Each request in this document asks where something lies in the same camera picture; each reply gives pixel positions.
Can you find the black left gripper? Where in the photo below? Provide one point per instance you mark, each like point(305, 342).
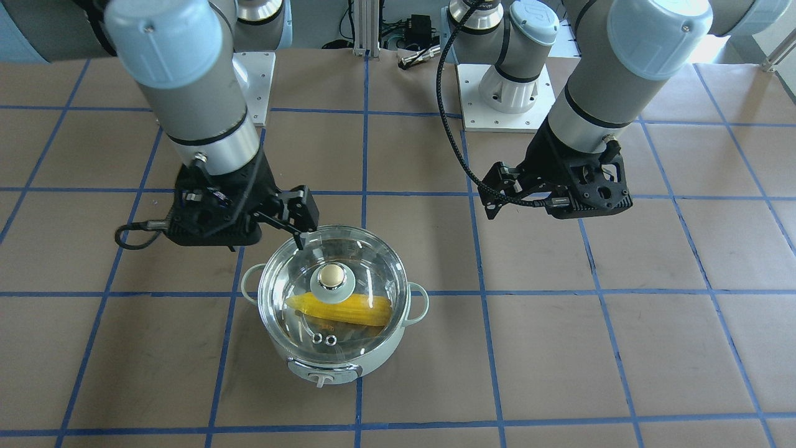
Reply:
point(542, 157)

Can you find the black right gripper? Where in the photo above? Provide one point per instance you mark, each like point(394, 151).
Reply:
point(262, 178)

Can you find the glass pot lid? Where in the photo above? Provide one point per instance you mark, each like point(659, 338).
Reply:
point(333, 292)

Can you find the yellow corn cob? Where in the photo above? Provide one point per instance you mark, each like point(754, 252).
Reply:
point(356, 309)

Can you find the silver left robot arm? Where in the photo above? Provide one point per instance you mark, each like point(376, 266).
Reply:
point(628, 50)

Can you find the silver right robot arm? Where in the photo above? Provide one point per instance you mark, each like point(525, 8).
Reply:
point(205, 69)

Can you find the pale green cooking pot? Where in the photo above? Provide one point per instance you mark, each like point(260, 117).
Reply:
point(336, 367)

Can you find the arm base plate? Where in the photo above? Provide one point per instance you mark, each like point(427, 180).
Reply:
point(254, 72)
point(492, 103)

